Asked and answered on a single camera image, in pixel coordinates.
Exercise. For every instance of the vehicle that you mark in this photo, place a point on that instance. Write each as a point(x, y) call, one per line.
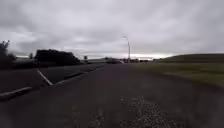
point(113, 61)

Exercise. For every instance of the curved street lamp pole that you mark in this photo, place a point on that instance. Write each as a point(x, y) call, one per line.
point(129, 50)

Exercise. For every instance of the small tree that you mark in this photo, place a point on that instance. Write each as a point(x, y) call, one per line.
point(85, 57)

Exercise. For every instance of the dark asphalt path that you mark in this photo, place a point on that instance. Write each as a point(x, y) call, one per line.
point(113, 96)

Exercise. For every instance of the concrete wheel stop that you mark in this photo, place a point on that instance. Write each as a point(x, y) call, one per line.
point(73, 75)
point(16, 91)

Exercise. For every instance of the dark clump of trees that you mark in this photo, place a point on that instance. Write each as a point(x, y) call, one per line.
point(56, 57)

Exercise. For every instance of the grass strip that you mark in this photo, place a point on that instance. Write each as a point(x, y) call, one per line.
point(186, 71)

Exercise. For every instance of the grassy hill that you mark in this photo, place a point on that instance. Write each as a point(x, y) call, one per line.
point(196, 58)

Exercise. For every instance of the dark tree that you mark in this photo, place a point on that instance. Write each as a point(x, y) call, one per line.
point(4, 56)

